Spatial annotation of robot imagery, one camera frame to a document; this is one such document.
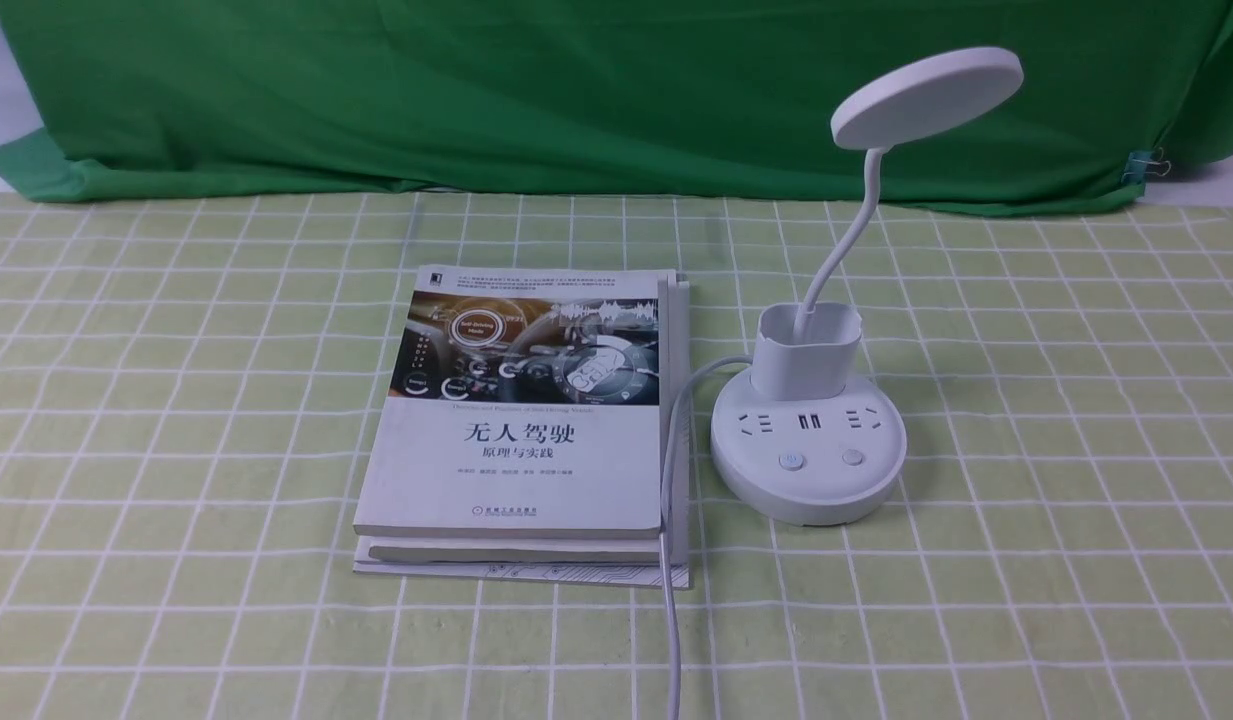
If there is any white desk lamp with sockets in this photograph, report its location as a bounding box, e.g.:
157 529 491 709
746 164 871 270
711 46 1023 526

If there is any top white self-driving textbook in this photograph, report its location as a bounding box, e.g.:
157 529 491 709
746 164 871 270
354 264 679 541

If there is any bottom white book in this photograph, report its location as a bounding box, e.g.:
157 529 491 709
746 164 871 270
351 277 692 589

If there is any green backdrop cloth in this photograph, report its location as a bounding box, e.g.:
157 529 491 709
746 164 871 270
0 1 1233 217

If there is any green checkered tablecloth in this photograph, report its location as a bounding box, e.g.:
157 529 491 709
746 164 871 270
0 194 1233 719

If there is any teal binder clip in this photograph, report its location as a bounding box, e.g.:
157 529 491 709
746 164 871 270
1120 149 1173 186

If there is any white power cable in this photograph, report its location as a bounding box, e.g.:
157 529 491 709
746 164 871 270
658 356 755 720

